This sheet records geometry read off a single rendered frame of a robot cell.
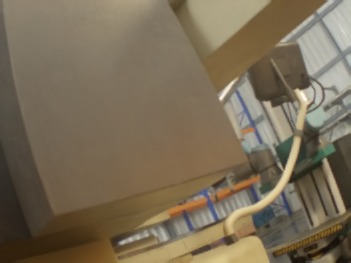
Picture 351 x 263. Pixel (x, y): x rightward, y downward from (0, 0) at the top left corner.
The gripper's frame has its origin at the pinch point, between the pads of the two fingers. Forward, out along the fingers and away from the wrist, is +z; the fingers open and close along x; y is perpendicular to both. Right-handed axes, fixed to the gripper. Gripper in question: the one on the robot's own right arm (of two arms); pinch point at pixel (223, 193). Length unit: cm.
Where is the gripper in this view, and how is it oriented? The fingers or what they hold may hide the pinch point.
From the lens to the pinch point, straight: 247.9
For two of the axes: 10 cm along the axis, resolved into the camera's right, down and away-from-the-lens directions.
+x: -6.0, 5.6, 5.7
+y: 7.8, 2.7, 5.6
